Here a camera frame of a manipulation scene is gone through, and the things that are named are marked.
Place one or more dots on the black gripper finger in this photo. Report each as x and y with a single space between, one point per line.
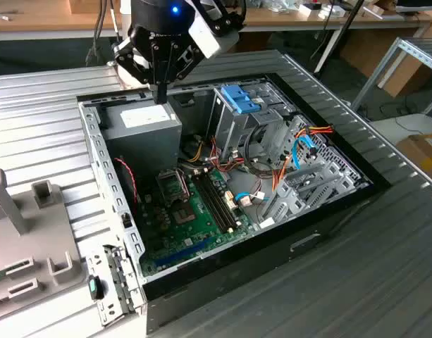
131 58
187 58

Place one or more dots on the grey metal disk bay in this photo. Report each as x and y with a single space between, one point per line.
328 176

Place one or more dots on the grey power supply unit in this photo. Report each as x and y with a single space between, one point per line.
141 141

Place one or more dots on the grey metal optical drive cage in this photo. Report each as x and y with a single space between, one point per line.
233 130

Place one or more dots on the wooden desk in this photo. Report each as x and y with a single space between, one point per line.
289 21
43 21

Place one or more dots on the white box black lid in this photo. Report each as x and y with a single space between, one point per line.
310 8

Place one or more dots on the black RAM slot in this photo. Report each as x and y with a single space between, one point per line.
225 204
210 204
220 204
215 204

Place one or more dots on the plain white box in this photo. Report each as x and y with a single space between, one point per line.
333 12

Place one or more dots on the CPU socket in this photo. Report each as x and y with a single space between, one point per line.
183 216

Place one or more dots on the small black case clip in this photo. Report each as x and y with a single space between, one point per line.
125 220

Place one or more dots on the thin black pole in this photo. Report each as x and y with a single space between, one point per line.
351 17

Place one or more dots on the green motherboard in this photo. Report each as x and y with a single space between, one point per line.
187 232

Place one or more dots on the flat cardboard piece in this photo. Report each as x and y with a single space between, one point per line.
377 11

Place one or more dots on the blue expansion slot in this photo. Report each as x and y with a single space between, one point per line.
182 254

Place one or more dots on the grey parts rack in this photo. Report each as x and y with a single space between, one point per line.
32 239

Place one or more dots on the black open PC case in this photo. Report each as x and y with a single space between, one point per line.
237 267

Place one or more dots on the white board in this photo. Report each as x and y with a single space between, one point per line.
395 125

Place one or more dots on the large cardboard box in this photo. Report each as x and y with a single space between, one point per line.
406 77

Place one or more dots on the black monitor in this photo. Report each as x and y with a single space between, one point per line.
411 6

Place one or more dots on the black latch with teal tab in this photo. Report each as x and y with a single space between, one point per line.
96 288

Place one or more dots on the cardboard box with label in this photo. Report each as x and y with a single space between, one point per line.
423 151

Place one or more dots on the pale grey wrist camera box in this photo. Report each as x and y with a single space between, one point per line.
208 37

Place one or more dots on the blue plastic drive bracket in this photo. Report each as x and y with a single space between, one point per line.
242 100

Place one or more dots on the metal expansion bracket plate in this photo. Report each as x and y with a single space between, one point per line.
96 262

